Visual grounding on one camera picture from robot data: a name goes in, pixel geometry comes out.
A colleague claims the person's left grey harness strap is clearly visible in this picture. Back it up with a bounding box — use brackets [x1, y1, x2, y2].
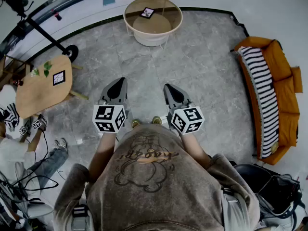
[71, 203, 91, 231]

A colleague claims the orange sofa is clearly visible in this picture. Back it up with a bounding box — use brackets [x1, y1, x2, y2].
[234, 36, 304, 166]

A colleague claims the white round seat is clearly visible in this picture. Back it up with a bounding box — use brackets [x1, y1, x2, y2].
[0, 84, 17, 105]

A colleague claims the dark bottle red label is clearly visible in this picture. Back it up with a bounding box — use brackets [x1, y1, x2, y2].
[51, 9, 63, 21]

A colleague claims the green leaf sprig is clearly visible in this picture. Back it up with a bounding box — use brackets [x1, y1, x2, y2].
[43, 61, 53, 78]

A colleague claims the person's left forearm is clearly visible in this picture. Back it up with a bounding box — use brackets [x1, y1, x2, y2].
[88, 130, 121, 183]

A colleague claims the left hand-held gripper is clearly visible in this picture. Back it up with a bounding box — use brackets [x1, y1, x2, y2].
[92, 77, 128, 133]

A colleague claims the black stand with round base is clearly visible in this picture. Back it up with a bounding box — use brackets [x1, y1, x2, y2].
[0, 0, 79, 63]

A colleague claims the person's brown printed t-shirt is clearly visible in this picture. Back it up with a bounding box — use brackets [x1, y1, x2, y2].
[54, 123, 260, 231]

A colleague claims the black white striped blanket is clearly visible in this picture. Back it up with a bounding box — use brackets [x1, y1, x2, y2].
[237, 46, 280, 159]

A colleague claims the small striped cushion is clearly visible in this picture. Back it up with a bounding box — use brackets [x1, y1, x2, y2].
[0, 102, 20, 132]

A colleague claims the round wooden coffee table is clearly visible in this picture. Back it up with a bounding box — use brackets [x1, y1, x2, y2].
[123, 0, 183, 51]

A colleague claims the person's right grey harness strap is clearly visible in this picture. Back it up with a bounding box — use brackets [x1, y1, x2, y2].
[220, 188, 250, 231]

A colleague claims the dark wooden chair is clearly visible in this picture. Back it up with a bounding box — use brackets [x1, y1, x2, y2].
[0, 54, 33, 89]

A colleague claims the black framed picture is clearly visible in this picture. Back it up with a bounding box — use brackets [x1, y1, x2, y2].
[139, 7, 155, 20]

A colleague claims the person's grey harness strap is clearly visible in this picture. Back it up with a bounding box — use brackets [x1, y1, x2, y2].
[220, 188, 250, 231]
[71, 203, 91, 231]

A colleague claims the person's right forearm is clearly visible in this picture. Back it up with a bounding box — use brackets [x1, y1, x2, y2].
[179, 132, 213, 170]

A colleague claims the small framed picture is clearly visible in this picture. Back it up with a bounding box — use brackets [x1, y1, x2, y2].
[52, 70, 66, 86]

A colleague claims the grey black backpack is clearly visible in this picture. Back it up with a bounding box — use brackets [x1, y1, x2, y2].
[256, 173, 305, 227]

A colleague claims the black cable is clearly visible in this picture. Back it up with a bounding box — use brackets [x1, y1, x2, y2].
[14, 130, 60, 192]

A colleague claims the wooden side table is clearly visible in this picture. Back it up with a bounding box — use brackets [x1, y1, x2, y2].
[15, 54, 89, 119]

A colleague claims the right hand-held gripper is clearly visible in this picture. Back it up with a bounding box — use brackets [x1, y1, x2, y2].
[164, 83, 205, 135]

